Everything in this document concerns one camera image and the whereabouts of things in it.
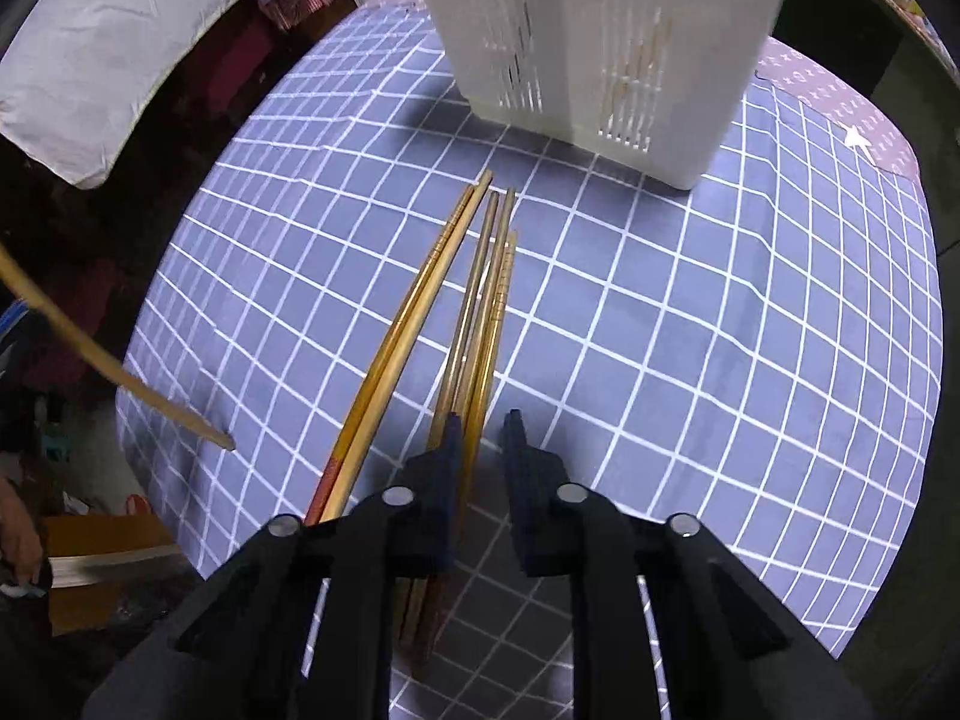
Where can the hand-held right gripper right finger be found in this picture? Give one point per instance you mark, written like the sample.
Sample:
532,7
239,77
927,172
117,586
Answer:
525,495

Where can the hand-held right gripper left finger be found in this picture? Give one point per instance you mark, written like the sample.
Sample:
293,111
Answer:
446,480

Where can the bundle of wooden chopsticks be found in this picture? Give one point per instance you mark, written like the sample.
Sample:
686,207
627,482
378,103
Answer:
411,334

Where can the brown wooden chopstick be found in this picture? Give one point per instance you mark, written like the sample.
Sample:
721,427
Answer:
646,52
469,300
499,315
487,300

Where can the light bamboo chopstick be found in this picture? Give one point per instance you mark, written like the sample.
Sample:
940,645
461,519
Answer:
112,375

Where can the white plastic utensil holder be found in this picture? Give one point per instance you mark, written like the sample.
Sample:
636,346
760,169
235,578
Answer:
570,30

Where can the blue checkered tablecloth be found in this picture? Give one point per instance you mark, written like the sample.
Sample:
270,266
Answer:
675,352

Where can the cardboard box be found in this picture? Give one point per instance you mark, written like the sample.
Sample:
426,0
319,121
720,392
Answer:
97,532

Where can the person's leg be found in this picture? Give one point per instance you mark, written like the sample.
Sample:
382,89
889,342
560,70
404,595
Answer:
19,532

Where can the purple patterned cloth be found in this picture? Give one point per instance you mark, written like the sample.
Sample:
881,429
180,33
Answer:
810,82

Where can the white cloth sheet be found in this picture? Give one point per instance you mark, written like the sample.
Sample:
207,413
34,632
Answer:
112,52

